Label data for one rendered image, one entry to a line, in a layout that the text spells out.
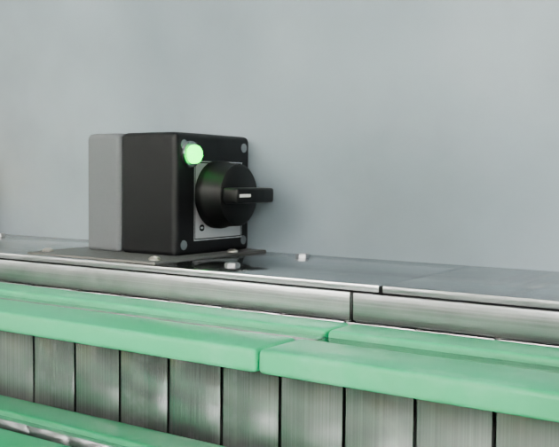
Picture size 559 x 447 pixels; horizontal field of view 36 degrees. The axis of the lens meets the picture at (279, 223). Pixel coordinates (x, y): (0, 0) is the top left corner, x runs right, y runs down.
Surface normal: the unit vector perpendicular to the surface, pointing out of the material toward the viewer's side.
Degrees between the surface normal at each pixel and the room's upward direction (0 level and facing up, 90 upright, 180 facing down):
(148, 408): 0
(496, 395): 0
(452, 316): 0
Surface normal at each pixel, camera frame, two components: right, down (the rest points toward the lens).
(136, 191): -0.56, 0.04
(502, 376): 0.01, -1.00
